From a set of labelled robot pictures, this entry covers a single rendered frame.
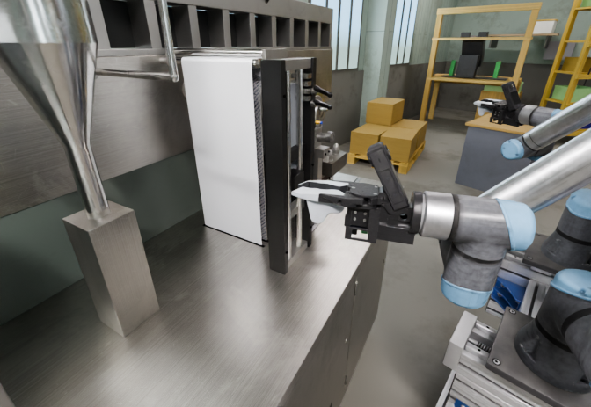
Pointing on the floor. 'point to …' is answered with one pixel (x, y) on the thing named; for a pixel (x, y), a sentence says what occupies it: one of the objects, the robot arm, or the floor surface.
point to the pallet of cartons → (389, 134)
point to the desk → (488, 154)
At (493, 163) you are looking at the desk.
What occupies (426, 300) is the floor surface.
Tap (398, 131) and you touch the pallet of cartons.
